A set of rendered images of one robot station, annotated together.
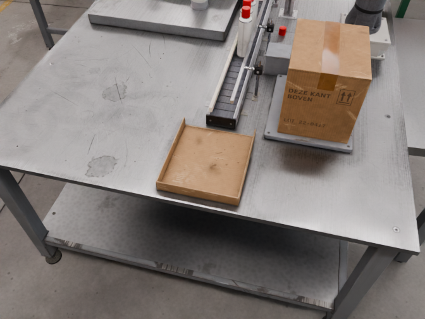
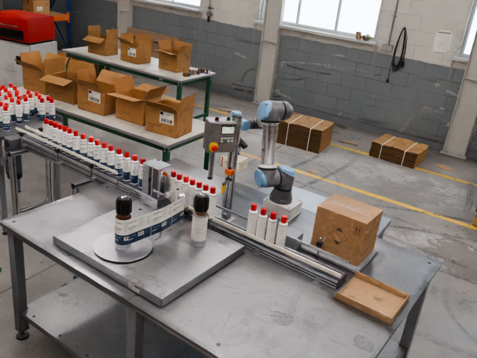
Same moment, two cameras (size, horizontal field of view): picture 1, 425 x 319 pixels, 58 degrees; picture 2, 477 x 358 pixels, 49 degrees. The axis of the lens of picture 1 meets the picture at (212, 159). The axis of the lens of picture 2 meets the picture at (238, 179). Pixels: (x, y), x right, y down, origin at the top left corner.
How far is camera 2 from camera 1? 2.55 m
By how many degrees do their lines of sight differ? 60
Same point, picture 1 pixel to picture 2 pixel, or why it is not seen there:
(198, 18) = (216, 248)
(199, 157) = (368, 301)
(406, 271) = not seen: hidden behind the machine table
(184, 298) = not seen: outside the picture
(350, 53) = (359, 205)
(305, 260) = not seen: hidden behind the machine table
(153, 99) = (299, 302)
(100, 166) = (363, 343)
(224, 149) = (362, 290)
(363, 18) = (289, 194)
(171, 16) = (204, 259)
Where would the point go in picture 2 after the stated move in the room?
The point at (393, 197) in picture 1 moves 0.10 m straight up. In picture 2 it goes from (409, 255) to (413, 240)
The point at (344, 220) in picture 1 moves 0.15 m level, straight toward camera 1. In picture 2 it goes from (422, 273) to (445, 288)
